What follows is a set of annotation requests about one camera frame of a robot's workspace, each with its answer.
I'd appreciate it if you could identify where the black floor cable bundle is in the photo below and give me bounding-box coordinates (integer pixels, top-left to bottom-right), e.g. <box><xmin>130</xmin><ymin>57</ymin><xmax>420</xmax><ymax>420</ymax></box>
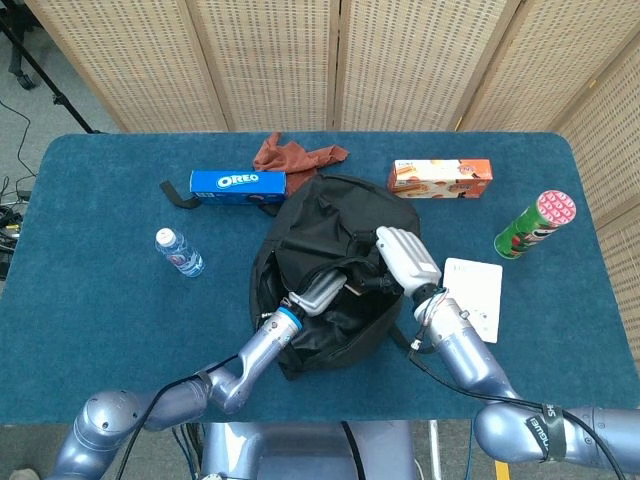
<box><xmin>0</xmin><ymin>99</ymin><xmax>40</xmax><ymax>281</ymax></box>

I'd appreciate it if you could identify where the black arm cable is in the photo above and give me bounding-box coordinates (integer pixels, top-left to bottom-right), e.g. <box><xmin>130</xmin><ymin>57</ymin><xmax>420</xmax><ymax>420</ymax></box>
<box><xmin>117</xmin><ymin>352</ymin><xmax>241</xmax><ymax>480</ymax></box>
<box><xmin>407</xmin><ymin>337</ymin><xmax>629</xmax><ymax>480</ymax></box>

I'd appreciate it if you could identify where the rust brown crumpled cloth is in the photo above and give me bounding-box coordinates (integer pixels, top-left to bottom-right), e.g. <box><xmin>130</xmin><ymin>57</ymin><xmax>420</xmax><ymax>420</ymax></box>
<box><xmin>252</xmin><ymin>131</ymin><xmax>351</xmax><ymax>194</ymax></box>

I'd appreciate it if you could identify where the white table leg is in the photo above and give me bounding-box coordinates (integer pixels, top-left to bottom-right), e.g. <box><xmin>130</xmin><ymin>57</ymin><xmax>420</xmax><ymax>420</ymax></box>
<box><xmin>428</xmin><ymin>419</ymin><xmax>442</xmax><ymax>480</ymax></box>

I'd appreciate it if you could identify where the black tripod stand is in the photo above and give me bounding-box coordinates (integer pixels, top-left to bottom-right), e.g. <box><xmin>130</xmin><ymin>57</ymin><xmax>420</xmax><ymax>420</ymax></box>
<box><xmin>0</xmin><ymin>14</ymin><xmax>102</xmax><ymax>134</ymax></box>

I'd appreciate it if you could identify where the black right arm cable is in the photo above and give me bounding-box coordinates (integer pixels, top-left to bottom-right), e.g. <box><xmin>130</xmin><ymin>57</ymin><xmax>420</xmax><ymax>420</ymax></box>
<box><xmin>407</xmin><ymin>337</ymin><xmax>629</xmax><ymax>480</ymax></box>

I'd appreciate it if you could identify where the black fabric backpack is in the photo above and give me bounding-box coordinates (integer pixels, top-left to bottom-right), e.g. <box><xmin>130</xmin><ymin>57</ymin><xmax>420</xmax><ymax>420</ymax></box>
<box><xmin>159</xmin><ymin>173</ymin><xmax>422</xmax><ymax>382</ymax></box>

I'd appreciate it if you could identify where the green Pringles chips can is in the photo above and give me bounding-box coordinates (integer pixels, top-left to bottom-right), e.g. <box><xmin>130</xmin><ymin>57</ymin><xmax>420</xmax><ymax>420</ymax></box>
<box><xmin>493</xmin><ymin>189</ymin><xmax>577</xmax><ymax>260</ymax></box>

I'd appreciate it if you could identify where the black printed velcro strap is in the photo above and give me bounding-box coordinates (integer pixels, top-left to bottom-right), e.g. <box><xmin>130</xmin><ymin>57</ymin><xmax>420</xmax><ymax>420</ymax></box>
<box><xmin>524</xmin><ymin>403</ymin><xmax>565</xmax><ymax>462</ymax></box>

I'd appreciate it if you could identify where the orange wafer biscuit box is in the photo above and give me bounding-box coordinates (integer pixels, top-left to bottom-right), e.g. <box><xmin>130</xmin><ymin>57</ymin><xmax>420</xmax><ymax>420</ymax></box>
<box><xmin>387</xmin><ymin>158</ymin><xmax>494</xmax><ymax>201</ymax></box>

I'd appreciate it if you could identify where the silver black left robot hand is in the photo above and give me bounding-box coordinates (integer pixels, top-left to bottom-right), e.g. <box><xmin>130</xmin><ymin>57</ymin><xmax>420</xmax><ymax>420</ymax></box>
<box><xmin>287</xmin><ymin>269</ymin><xmax>347</xmax><ymax>318</ymax></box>

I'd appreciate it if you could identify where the blue carpet table cover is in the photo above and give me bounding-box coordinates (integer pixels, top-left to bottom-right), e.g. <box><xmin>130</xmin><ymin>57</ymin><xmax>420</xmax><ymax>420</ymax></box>
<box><xmin>0</xmin><ymin>131</ymin><xmax>640</xmax><ymax>426</ymax></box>

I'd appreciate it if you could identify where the clear plastic water bottle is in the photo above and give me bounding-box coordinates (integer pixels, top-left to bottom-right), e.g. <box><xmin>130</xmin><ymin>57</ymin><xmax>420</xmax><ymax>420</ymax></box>
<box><xmin>154</xmin><ymin>227</ymin><xmax>205</xmax><ymax>279</ymax></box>

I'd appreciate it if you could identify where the white flat card package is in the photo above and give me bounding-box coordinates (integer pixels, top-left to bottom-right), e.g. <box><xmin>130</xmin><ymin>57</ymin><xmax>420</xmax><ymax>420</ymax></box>
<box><xmin>442</xmin><ymin>257</ymin><xmax>503</xmax><ymax>345</ymax></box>

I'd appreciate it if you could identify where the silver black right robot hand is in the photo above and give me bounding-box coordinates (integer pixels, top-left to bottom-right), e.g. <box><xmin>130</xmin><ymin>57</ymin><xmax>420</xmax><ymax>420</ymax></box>
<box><xmin>349</xmin><ymin>225</ymin><xmax>444</xmax><ymax>301</ymax></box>

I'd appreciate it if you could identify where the blue Oreo cookie box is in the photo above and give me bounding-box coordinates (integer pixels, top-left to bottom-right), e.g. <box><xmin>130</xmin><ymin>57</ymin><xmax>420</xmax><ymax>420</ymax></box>
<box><xmin>189</xmin><ymin>169</ymin><xmax>288</xmax><ymax>205</ymax></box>

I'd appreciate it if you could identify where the blue-grey robot torso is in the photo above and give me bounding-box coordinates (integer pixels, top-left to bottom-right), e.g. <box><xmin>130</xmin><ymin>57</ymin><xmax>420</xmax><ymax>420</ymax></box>
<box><xmin>199</xmin><ymin>419</ymin><xmax>419</xmax><ymax>480</ymax></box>

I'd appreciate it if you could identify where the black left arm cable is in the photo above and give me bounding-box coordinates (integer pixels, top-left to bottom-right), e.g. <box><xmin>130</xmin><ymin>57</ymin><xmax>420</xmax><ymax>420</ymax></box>
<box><xmin>117</xmin><ymin>352</ymin><xmax>241</xmax><ymax>480</ymax></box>

